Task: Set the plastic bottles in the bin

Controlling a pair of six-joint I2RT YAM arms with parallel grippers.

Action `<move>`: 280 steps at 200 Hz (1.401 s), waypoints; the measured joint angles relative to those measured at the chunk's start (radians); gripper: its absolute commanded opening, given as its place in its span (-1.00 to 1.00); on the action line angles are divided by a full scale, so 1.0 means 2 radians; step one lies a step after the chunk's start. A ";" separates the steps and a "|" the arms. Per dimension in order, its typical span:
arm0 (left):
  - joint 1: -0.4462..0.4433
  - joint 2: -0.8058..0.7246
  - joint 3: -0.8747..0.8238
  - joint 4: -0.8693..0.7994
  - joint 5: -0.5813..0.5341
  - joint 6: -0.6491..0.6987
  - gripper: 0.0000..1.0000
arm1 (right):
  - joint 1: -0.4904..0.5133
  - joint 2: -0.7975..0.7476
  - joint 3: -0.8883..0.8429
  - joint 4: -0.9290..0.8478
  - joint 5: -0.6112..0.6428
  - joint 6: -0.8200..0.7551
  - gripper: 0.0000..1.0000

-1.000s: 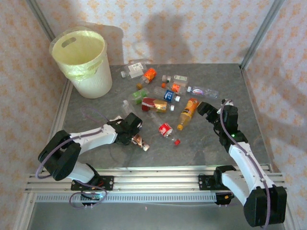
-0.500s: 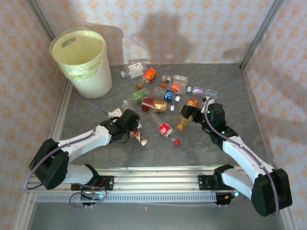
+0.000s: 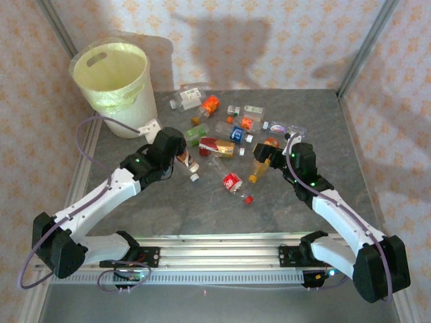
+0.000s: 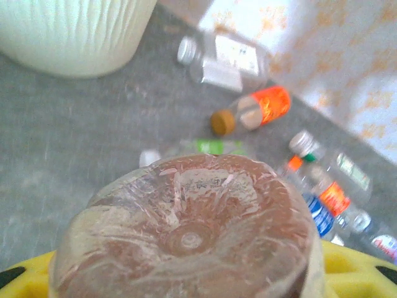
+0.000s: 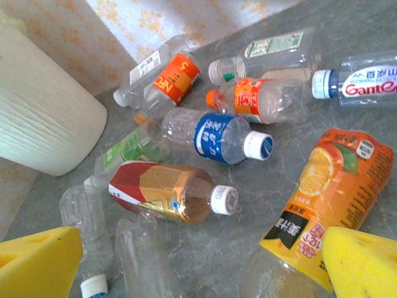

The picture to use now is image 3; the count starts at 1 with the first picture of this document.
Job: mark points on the red soda can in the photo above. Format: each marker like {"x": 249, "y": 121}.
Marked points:
{"x": 232, "y": 181}

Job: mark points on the aluminium frame post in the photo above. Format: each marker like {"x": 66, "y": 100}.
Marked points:
{"x": 57, "y": 28}
{"x": 367, "y": 47}

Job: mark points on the small clear bottle white label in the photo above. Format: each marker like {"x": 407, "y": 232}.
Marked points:
{"x": 234, "y": 110}

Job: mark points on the left aluminium frame post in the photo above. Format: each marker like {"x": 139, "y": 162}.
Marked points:
{"x": 57, "y": 28}

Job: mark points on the left black mount plate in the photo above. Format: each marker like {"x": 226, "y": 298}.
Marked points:
{"x": 151, "y": 256}

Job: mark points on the red gold label bottle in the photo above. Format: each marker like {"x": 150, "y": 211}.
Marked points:
{"x": 219, "y": 146}

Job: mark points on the right black mount plate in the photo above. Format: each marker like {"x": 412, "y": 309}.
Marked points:
{"x": 289, "y": 257}

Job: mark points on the orange label bottle brown cap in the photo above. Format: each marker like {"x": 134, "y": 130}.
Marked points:
{"x": 210, "y": 104}

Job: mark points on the yellow-green bin liner bag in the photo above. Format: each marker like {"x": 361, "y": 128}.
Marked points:
{"x": 107, "y": 72}

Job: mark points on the black mount plate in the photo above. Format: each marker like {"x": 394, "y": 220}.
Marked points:
{"x": 151, "y": 256}
{"x": 289, "y": 257}

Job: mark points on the right aluminium frame post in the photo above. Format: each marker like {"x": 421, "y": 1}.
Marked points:
{"x": 367, "y": 47}

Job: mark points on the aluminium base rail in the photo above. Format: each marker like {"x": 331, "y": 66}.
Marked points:
{"x": 219, "y": 252}

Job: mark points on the purple white label bottle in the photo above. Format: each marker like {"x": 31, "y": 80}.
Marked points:
{"x": 277, "y": 128}

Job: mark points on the green white label bottle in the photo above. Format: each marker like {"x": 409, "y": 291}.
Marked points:
{"x": 253, "y": 109}

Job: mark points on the right aluminium table edge profile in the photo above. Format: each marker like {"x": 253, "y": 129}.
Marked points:
{"x": 362, "y": 161}

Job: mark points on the cream plastic waste bin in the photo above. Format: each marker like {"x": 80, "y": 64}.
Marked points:
{"x": 134, "y": 107}

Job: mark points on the brown label bottle white cap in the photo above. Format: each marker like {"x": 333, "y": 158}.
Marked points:
{"x": 188, "y": 163}

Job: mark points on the orange red label bottle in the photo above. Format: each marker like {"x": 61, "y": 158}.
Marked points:
{"x": 271, "y": 141}

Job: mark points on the green label clear bottle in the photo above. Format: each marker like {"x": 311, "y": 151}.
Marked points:
{"x": 195, "y": 133}

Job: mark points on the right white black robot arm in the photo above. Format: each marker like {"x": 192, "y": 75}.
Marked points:
{"x": 340, "y": 215}

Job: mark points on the yellow juice bottle orange cap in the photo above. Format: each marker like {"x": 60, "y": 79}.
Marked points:
{"x": 257, "y": 170}

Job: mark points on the blue label clear bottle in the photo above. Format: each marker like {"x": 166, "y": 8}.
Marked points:
{"x": 237, "y": 133}

